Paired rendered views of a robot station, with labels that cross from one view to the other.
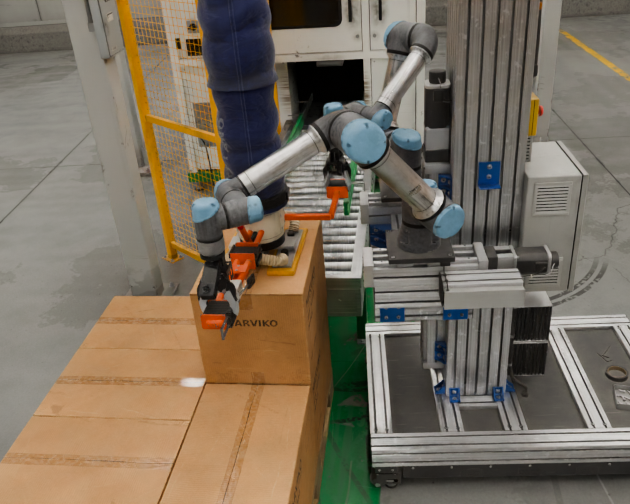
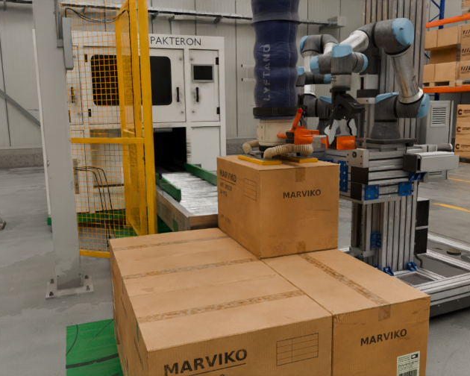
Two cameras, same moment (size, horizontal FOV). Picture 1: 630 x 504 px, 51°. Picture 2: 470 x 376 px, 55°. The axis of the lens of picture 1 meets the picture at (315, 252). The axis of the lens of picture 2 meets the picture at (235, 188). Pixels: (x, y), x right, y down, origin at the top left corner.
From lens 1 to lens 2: 180 cm
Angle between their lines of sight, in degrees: 33
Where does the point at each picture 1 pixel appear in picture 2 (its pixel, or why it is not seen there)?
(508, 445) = (447, 285)
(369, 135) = (409, 25)
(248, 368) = (295, 238)
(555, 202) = (440, 118)
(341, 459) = not seen: hidden behind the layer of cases
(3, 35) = not seen: outside the picture
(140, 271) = (69, 259)
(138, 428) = (242, 284)
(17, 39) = not seen: outside the picture
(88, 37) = (53, 51)
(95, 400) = (179, 280)
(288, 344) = (326, 211)
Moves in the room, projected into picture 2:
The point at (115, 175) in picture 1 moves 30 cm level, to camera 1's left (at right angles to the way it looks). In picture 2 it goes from (59, 169) to (7, 173)
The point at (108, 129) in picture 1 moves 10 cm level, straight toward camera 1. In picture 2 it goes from (59, 128) to (66, 128)
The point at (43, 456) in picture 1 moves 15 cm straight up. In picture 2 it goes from (179, 312) to (177, 268)
